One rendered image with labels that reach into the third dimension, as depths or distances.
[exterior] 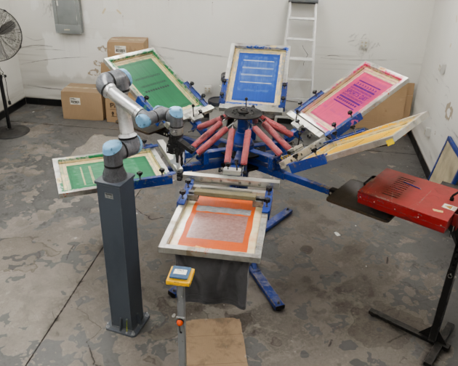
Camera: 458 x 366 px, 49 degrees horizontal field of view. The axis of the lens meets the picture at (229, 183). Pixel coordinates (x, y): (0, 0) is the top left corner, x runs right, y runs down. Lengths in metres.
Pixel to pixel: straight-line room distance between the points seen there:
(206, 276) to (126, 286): 0.70
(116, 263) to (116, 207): 0.44
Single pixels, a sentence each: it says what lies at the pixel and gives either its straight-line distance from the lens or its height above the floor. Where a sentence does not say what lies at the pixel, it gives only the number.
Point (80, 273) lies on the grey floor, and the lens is 4.43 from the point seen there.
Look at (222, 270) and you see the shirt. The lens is 3.02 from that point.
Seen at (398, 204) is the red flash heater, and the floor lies 1.10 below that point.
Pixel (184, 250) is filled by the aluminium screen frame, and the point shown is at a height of 0.99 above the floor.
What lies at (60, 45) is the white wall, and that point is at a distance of 8.02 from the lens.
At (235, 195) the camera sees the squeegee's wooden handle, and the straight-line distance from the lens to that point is 3.26.
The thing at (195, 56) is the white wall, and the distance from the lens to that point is 7.37.
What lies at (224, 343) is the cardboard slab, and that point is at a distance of 3.69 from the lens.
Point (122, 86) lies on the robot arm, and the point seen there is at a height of 1.76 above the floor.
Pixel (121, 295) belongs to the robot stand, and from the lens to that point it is 3.64.
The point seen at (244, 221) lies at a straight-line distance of 3.19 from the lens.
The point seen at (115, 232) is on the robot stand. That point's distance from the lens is 3.33.
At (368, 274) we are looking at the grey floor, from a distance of 4.50.
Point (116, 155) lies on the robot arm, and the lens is 3.10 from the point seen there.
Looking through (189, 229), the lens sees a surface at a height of 0.96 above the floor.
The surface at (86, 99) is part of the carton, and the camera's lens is 7.55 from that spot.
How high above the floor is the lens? 2.65
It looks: 28 degrees down
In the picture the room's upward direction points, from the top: 2 degrees clockwise
